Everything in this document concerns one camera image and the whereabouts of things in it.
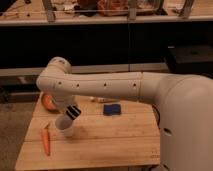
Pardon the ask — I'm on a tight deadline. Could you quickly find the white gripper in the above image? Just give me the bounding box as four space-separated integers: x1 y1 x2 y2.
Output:
52 95 81 120

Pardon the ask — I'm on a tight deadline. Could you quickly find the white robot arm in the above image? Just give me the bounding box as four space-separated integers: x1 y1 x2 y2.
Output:
36 57 213 171

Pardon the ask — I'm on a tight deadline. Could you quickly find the white ceramic cup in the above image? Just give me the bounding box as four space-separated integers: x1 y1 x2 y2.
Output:
55 115 74 137

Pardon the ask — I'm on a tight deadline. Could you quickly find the blue eraser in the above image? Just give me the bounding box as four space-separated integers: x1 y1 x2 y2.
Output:
103 104 121 116

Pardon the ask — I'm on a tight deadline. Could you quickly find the white marker pen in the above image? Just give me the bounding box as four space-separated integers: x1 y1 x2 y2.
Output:
89 97 119 103

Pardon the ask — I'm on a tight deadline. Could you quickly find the orange carrot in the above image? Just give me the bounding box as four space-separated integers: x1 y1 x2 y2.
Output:
41 124 50 156

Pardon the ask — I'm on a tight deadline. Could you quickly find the wooden workbench shelf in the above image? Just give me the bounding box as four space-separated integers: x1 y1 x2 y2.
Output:
0 0 213 26

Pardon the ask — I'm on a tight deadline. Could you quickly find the black box right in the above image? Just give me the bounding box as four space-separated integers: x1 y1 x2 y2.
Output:
165 45 213 75

